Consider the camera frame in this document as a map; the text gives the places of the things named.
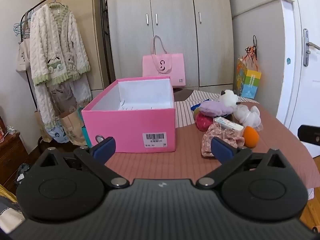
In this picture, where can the pink paper shopping bag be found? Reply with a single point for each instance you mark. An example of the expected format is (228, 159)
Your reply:
(175, 67)

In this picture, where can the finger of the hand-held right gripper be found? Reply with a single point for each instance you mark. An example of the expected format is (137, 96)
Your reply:
(310, 134)

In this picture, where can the white blue printed bag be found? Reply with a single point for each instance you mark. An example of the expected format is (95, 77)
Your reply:
(56, 133)

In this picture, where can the small white carton box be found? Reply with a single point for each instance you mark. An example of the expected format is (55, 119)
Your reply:
(228, 124)

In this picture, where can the wooden nightstand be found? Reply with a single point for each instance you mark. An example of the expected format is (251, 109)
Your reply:
(12, 155)

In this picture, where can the blue snack packet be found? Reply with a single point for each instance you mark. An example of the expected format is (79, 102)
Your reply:
(193, 107)

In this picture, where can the pink cardboard box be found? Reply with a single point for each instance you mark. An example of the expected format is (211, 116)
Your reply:
(130, 122)

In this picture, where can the white mesh cloth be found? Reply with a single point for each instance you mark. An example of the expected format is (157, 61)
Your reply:
(246, 116)

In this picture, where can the white plush dog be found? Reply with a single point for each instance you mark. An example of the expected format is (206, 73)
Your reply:
(230, 97)

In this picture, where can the teal door sticker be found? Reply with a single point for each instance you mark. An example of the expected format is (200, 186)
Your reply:
(288, 61)

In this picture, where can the cream fleece pajama jacket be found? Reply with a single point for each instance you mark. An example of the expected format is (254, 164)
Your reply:
(60, 37)

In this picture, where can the orange egg sponge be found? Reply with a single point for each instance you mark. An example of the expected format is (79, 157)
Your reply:
(251, 136)

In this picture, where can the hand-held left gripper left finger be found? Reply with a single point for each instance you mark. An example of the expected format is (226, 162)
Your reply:
(103, 149)

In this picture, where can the beige wardrobe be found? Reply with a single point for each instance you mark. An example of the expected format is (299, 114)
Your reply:
(175, 17)

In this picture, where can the grey white cloth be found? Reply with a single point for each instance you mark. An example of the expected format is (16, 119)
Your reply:
(10, 217)

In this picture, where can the striped sheet with brown band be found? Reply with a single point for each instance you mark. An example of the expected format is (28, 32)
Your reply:
(183, 112)

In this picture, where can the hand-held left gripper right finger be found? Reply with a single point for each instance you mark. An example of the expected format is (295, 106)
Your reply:
(222, 150)

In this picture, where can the cream fleece pajama pants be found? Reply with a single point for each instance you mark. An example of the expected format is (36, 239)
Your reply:
(45, 100)

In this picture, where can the red strawberry plush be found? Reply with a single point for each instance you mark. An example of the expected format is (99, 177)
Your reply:
(202, 122)

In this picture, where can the teal bag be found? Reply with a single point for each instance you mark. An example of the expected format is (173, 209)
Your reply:
(85, 132)

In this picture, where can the brown paper bag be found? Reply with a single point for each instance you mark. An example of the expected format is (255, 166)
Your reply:
(72, 127)

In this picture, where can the black metal clothes rack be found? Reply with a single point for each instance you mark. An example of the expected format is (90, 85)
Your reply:
(105, 30)

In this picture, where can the colourful gift bag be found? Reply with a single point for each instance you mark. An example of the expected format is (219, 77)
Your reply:
(250, 82)

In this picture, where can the green mango toy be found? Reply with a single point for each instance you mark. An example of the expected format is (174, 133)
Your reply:
(196, 112)

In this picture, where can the purple fluffy cloth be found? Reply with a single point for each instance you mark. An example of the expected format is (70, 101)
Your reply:
(215, 108)

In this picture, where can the white canvas tote bag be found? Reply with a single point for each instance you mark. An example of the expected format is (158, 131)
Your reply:
(22, 57)

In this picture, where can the floral fabric pouch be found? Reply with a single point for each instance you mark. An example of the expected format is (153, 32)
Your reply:
(212, 133)

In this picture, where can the white door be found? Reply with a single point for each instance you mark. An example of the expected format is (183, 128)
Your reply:
(300, 80)

